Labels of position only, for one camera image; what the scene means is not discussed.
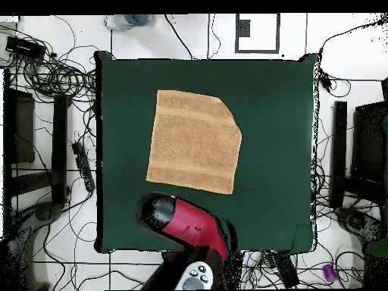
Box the black plug adapter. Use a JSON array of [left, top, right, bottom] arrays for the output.
[[318, 67, 333, 93]]

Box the grey square floor marker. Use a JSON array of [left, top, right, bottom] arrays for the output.
[[234, 13, 281, 55]]

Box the flat black box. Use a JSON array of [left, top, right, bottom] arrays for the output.
[[5, 36, 46, 60]]

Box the black metal frame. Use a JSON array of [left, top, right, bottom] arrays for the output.
[[330, 77, 388, 210], [2, 69, 72, 207]]

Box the tangle of black cables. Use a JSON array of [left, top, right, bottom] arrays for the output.
[[17, 54, 98, 102]]

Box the person's foot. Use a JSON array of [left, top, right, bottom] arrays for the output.
[[104, 14, 131, 32]]

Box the black adapter box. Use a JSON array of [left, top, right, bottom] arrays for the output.
[[272, 252, 301, 289]]

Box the dark green table cloth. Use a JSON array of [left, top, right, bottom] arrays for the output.
[[92, 51, 319, 255]]

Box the black power strip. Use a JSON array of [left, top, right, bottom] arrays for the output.
[[71, 142, 96, 192]]

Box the black stand base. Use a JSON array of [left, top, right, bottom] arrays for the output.
[[5, 201, 64, 290], [334, 207, 388, 289]]

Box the tan terry towel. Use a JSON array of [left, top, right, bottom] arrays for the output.
[[145, 89, 243, 196]]

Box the thick black cable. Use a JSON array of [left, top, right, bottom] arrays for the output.
[[164, 14, 195, 60]]

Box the purple object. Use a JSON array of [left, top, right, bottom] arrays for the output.
[[321, 263, 338, 283]]

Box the person's leg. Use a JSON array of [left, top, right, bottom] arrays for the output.
[[124, 14, 152, 27]]

